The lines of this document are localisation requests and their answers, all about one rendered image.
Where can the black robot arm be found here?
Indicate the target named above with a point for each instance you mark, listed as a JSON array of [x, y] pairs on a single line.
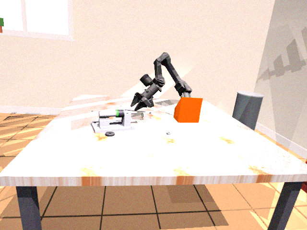
[[158, 82]]

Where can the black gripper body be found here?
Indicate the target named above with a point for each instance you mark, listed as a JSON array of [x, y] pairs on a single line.
[[145, 96]]

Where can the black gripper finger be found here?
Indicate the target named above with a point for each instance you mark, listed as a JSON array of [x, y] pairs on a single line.
[[140, 105], [134, 101]]

